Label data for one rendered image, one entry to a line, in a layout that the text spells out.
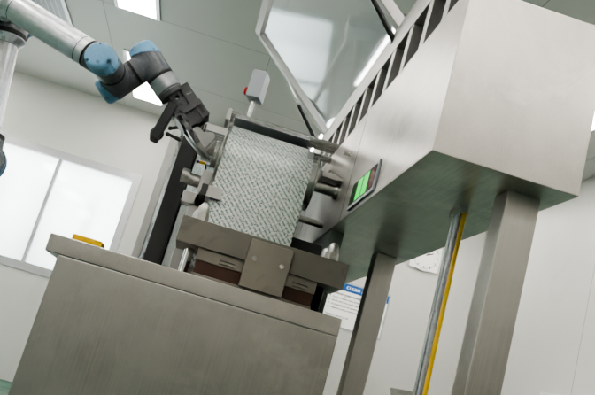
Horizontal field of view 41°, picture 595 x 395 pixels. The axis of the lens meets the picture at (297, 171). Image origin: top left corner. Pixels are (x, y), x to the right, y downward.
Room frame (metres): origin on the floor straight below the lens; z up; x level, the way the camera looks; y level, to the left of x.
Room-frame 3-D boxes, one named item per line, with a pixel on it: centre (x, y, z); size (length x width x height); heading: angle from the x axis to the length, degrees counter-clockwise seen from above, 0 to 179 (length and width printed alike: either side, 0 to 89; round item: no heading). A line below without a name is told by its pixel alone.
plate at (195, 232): (1.89, 0.03, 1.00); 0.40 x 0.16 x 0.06; 95
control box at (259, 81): (2.61, 0.22, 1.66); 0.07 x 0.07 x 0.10; 79
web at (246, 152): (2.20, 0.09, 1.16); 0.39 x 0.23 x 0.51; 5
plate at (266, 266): (1.80, 0.01, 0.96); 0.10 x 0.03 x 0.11; 95
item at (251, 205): (2.01, 0.08, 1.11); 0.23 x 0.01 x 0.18; 95
